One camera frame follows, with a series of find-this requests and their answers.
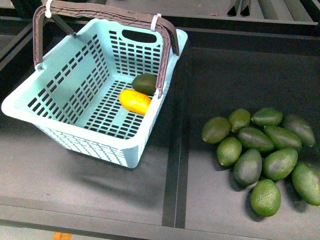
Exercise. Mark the green avocado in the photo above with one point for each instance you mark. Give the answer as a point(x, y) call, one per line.
point(253, 138)
point(229, 151)
point(301, 128)
point(267, 117)
point(279, 164)
point(248, 167)
point(145, 83)
point(306, 182)
point(282, 138)
point(239, 119)
point(266, 198)
point(215, 130)

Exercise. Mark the yellow mango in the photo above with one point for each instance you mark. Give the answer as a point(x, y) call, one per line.
point(135, 101)

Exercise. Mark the light blue plastic basket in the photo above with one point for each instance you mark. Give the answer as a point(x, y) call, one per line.
point(85, 55)

